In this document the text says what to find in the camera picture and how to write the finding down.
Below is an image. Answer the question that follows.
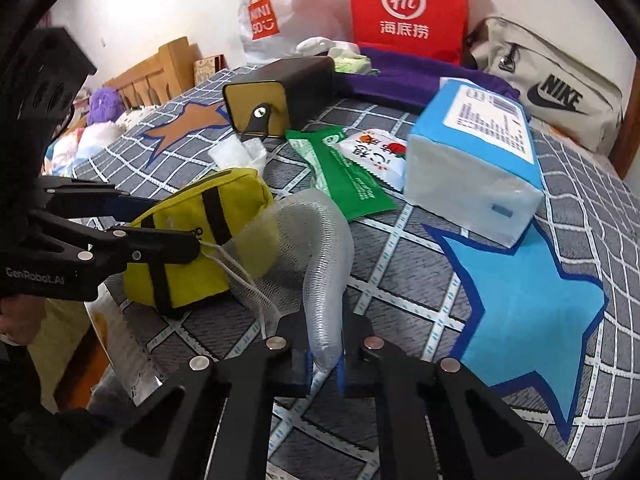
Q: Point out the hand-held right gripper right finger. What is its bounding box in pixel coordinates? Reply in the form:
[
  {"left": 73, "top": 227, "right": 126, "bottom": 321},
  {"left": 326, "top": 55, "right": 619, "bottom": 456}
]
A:
[{"left": 336, "top": 310, "right": 583, "bottom": 480}]

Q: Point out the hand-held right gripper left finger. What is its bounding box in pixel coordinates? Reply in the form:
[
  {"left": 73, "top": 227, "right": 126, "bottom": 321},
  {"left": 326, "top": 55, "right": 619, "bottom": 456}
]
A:
[{"left": 60, "top": 315, "right": 313, "bottom": 480}]

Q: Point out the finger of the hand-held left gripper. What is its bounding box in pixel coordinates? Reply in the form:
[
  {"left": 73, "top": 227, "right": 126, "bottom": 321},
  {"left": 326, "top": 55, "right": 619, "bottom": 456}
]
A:
[
  {"left": 30, "top": 211, "right": 201, "bottom": 282},
  {"left": 42, "top": 175, "right": 161, "bottom": 222}
]

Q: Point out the yellow mini duffel bag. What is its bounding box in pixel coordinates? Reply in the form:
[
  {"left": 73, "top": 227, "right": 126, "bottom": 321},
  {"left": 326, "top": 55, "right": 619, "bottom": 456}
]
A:
[{"left": 122, "top": 167, "right": 275, "bottom": 320}]

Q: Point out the white mesh bag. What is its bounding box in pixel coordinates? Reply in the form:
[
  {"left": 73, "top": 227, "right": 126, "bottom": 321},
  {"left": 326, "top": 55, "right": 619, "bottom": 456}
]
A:
[{"left": 200, "top": 195, "right": 356, "bottom": 373}]

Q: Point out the green snack packet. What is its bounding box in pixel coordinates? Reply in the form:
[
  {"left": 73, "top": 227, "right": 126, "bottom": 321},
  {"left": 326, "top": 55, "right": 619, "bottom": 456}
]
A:
[{"left": 285, "top": 127, "right": 398, "bottom": 222}]

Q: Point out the white tomato print packet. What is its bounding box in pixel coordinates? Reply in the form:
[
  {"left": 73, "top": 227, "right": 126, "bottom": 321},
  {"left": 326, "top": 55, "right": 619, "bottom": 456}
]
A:
[{"left": 336, "top": 130, "right": 408, "bottom": 192}]

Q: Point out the person's left hand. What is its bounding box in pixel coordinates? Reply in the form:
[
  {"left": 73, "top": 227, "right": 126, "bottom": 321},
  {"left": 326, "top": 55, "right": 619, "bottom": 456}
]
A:
[{"left": 0, "top": 297, "right": 52, "bottom": 346}]

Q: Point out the white spotted pillow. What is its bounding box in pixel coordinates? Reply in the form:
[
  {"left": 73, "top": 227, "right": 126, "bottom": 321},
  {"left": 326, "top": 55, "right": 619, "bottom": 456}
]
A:
[{"left": 80, "top": 110, "right": 146, "bottom": 148}]

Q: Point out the pale yellow bedding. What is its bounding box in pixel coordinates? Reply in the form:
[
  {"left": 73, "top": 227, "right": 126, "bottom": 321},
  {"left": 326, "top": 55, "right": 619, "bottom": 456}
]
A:
[{"left": 27, "top": 285, "right": 131, "bottom": 411}]

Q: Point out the purple plush toy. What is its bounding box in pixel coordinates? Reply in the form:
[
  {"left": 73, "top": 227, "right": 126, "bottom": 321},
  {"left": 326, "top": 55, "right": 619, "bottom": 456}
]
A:
[{"left": 87, "top": 87, "right": 123, "bottom": 126}]

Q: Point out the white foam wrap piece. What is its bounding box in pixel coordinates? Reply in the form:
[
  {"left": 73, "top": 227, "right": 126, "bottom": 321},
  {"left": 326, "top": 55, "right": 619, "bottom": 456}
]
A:
[{"left": 209, "top": 139, "right": 268, "bottom": 177}]

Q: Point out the wooden headboard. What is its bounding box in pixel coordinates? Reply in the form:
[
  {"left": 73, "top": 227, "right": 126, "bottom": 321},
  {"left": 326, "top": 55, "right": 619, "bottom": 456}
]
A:
[{"left": 102, "top": 36, "right": 203, "bottom": 108}]

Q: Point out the patterned small box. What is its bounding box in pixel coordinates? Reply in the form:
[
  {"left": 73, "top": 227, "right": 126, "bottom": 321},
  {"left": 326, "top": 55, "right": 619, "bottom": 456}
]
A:
[{"left": 192, "top": 55, "right": 226, "bottom": 85}]

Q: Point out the dark gift box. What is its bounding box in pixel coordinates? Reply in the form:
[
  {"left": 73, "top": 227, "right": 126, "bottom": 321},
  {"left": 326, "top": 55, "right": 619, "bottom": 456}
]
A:
[{"left": 222, "top": 56, "right": 336, "bottom": 141}]

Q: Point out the blue tissue pack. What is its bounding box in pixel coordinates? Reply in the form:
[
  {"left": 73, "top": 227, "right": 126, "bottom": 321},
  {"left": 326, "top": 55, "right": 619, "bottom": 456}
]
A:
[{"left": 402, "top": 77, "right": 546, "bottom": 250}]

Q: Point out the white plastic shopping bag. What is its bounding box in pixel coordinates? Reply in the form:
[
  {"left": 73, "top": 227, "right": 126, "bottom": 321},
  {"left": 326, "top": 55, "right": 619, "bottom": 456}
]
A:
[{"left": 237, "top": 0, "right": 321, "bottom": 65}]

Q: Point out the purple towel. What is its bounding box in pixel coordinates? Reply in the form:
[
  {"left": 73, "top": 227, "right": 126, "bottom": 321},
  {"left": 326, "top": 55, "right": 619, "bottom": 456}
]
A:
[{"left": 330, "top": 47, "right": 521, "bottom": 116}]

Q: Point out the red paper bag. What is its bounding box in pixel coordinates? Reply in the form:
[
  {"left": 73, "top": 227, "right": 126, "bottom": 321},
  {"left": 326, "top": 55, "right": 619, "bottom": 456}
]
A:
[{"left": 346, "top": 0, "right": 471, "bottom": 66}]

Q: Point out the grey waist bag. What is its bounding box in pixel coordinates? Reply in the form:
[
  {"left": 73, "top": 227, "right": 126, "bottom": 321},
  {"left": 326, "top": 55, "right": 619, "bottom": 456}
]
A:
[{"left": 462, "top": 16, "right": 626, "bottom": 153}]

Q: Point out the black watch strap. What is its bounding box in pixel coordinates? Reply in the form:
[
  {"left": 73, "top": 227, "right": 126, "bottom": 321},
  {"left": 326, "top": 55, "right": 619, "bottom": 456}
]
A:
[{"left": 239, "top": 102, "right": 273, "bottom": 142}]

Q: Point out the brown door frame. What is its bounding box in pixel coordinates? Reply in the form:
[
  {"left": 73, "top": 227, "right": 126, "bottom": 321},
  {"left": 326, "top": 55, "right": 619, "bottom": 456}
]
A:
[{"left": 607, "top": 55, "right": 640, "bottom": 181}]

